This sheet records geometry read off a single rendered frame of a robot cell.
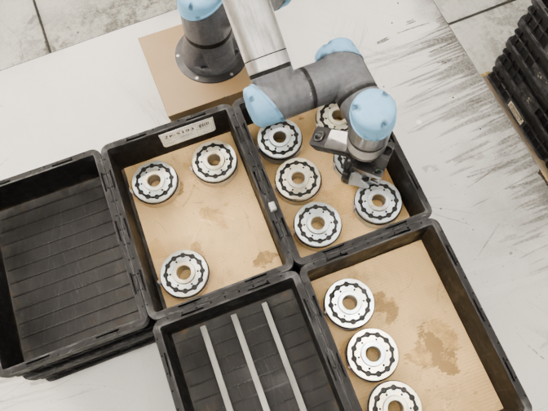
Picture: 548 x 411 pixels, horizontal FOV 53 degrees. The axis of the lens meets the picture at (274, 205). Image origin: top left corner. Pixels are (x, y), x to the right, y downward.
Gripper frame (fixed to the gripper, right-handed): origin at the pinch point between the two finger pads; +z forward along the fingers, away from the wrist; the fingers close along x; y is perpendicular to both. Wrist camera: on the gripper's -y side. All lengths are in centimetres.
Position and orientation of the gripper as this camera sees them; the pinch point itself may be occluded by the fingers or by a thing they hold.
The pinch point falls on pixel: (350, 170)
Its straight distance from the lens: 124.9
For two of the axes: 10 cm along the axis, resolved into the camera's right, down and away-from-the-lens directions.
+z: 0.8, 2.4, 9.7
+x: 4.1, -8.9, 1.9
